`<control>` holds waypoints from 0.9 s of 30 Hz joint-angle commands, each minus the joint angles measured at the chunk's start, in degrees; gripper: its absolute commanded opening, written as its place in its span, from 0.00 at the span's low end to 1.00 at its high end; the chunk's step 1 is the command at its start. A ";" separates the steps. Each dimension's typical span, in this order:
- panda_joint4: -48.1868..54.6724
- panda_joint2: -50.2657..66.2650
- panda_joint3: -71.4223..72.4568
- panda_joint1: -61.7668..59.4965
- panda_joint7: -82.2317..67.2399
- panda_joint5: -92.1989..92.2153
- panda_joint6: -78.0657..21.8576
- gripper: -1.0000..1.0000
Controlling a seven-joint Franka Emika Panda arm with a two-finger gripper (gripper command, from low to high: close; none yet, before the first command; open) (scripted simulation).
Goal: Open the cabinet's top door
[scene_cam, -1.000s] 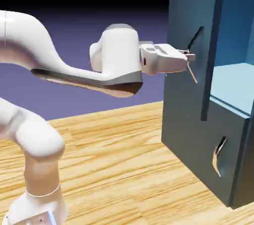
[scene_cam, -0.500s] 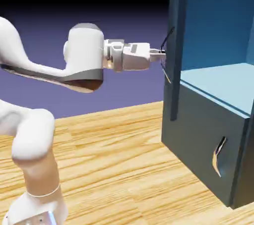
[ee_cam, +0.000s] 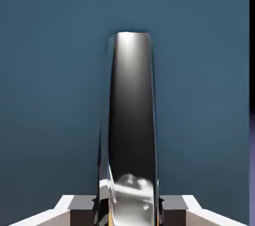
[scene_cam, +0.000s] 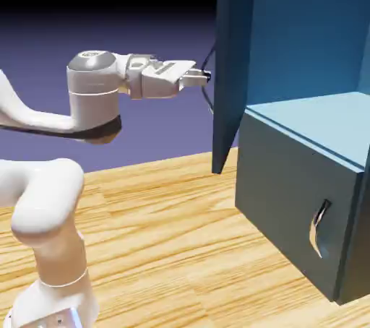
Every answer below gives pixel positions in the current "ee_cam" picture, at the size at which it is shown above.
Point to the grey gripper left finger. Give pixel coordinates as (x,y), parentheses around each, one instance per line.
(79,210)

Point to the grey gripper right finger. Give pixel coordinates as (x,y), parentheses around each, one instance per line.
(175,210)

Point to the blue painted cabinet door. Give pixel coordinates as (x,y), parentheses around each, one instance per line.
(49,90)

